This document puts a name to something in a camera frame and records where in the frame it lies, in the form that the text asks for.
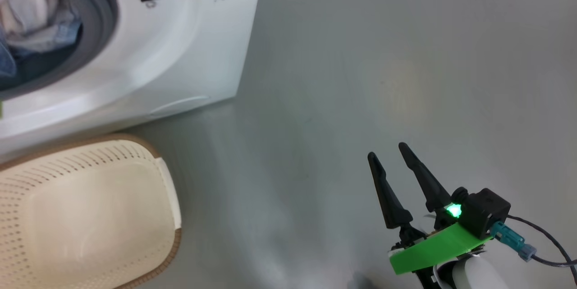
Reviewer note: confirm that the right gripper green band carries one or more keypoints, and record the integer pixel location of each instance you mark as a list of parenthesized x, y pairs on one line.
[(432, 250)]

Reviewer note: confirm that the white garment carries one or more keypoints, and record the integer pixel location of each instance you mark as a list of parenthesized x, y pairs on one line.
[(31, 14)]

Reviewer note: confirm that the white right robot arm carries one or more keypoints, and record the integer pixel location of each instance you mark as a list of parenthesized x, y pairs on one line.
[(478, 275)]

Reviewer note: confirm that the white front-load washing machine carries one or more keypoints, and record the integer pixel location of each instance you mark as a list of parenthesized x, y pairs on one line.
[(189, 45)]

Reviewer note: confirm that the cream perforated laundry basket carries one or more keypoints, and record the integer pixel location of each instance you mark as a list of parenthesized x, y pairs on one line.
[(90, 217)]

